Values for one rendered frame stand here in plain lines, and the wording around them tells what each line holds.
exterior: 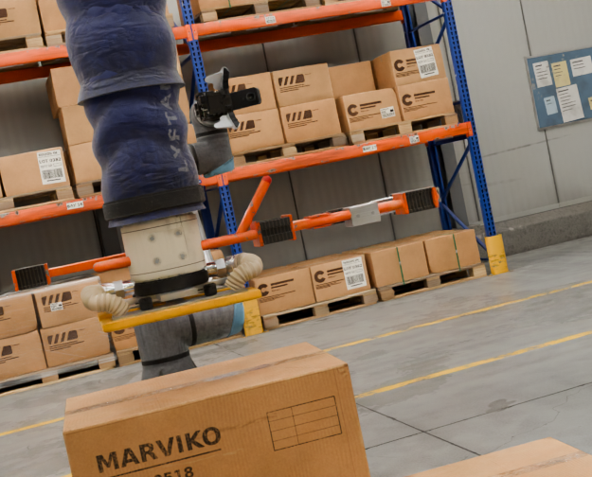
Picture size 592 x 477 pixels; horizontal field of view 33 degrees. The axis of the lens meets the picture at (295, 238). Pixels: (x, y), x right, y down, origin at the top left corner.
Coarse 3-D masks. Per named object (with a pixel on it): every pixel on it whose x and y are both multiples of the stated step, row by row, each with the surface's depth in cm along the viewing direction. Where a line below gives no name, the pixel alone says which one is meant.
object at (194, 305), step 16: (208, 288) 214; (144, 304) 210; (176, 304) 210; (192, 304) 209; (208, 304) 210; (224, 304) 211; (112, 320) 209; (128, 320) 206; (144, 320) 207; (160, 320) 208
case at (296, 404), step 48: (144, 384) 235; (192, 384) 222; (240, 384) 210; (288, 384) 208; (336, 384) 210; (96, 432) 200; (144, 432) 202; (192, 432) 204; (240, 432) 206; (288, 432) 208; (336, 432) 210
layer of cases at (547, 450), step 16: (512, 448) 261; (528, 448) 259; (544, 448) 256; (560, 448) 253; (464, 464) 256; (480, 464) 254; (496, 464) 251; (512, 464) 248; (528, 464) 246; (544, 464) 244; (560, 464) 241; (576, 464) 239
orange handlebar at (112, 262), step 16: (384, 208) 231; (400, 208) 232; (304, 224) 226; (320, 224) 228; (208, 240) 222; (224, 240) 222; (240, 240) 223; (112, 256) 244; (128, 256) 218; (64, 272) 242
